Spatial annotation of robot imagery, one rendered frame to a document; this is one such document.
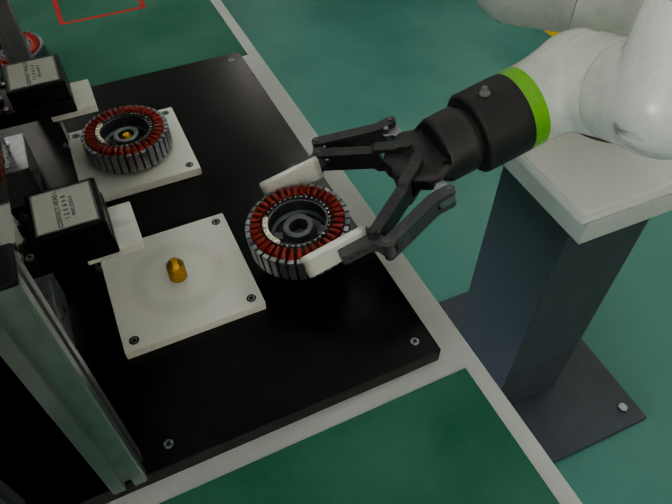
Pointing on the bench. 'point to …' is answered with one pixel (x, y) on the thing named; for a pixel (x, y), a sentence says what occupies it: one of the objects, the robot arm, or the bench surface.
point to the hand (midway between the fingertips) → (299, 220)
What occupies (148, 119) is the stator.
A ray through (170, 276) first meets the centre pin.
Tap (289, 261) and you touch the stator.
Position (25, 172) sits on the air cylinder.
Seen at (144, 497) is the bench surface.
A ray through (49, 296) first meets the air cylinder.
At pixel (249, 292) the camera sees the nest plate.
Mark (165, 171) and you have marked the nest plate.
